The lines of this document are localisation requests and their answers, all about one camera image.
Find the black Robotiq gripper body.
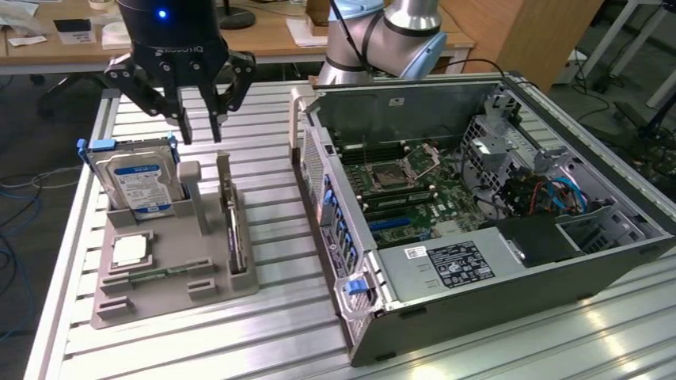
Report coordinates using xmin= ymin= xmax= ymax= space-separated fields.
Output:
xmin=114 ymin=0 xmax=230 ymax=94

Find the GPU card with metal bracket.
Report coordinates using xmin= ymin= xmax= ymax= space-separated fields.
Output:
xmin=214 ymin=150 xmax=249 ymax=275

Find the wooden desk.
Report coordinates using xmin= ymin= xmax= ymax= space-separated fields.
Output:
xmin=0 ymin=0 xmax=476 ymax=76

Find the black round lamp base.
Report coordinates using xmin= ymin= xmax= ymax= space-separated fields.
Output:
xmin=216 ymin=0 xmax=257 ymax=31

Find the black and white box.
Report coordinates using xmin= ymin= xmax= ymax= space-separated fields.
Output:
xmin=52 ymin=18 xmax=97 ymax=45

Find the stack of papers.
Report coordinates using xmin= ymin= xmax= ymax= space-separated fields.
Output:
xmin=284 ymin=17 xmax=329 ymax=48

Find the hard disk in blue caddy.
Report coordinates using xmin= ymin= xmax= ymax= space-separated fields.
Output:
xmin=74 ymin=131 xmax=184 ymax=222

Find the CPU socket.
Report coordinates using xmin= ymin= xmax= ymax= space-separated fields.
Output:
xmin=370 ymin=161 xmax=412 ymax=190

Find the metal socket cover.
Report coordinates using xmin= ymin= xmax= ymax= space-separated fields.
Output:
xmin=404 ymin=144 xmax=444 ymax=175

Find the green RAM stick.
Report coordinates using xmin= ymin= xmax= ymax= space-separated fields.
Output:
xmin=128 ymin=265 xmax=192 ymax=284
xmin=361 ymin=189 xmax=440 ymax=211

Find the grey parts rack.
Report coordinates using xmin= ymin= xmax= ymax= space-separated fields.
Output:
xmin=89 ymin=160 xmax=261 ymax=330

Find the silver CPU chip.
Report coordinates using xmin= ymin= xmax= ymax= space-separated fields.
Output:
xmin=110 ymin=235 xmax=149 ymax=267

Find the blue expansion slot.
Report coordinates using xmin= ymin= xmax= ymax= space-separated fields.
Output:
xmin=368 ymin=216 xmax=414 ymax=234

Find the metal disk bay cage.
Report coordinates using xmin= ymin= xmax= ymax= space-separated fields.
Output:
xmin=460 ymin=114 xmax=545 ymax=199

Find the wooden cabinet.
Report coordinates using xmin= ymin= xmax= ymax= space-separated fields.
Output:
xmin=440 ymin=0 xmax=606 ymax=92

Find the grey power supply unit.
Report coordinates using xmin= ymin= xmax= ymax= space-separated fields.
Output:
xmin=377 ymin=227 xmax=529 ymax=304

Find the open grey PC case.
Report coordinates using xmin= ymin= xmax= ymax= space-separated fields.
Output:
xmin=286 ymin=70 xmax=676 ymax=367

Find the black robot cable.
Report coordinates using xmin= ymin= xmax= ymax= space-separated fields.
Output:
xmin=328 ymin=0 xmax=382 ymax=74

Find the black cable over case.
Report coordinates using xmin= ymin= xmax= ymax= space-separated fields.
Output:
xmin=428 ymin=58 xmax=532 ymax=85

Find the blue wire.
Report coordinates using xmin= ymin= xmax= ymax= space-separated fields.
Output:
xmin=546 ymin=177 xmax=588 ymax=215

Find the white table frame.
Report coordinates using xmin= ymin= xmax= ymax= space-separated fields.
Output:
xmin=577 ymin=0 xmax=676 ymax=108

